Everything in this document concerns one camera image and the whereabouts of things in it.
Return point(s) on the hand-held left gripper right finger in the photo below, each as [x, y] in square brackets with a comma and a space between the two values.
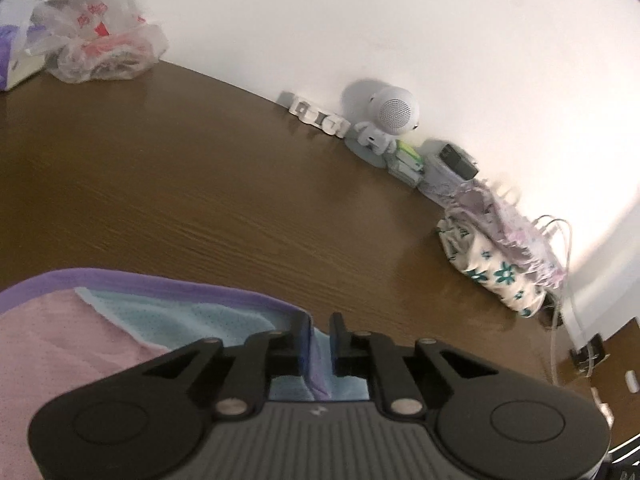
[334, 347]

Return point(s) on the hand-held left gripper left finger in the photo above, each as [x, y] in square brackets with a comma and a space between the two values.
[301, 347]

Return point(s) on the pink purple blue mesh garment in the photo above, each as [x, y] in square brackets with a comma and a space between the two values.
[50, 340]

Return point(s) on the green white small box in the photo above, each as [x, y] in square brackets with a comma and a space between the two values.
[406, 172]
[409, 151]

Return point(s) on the grey box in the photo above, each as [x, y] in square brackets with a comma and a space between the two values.
[440, 180]

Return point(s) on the folded purple ruffled cloth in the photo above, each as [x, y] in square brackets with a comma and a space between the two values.
[500, 220]

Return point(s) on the black power adapter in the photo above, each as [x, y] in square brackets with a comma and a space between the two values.
[457, 160]

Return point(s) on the white robot-shaped speaker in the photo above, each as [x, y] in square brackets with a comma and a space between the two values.
[395, 110]

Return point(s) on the clear plastic bag red print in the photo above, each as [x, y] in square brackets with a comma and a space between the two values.
[100, 50]

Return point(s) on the purple white tissue box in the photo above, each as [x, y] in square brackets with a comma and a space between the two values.
[15, 67]

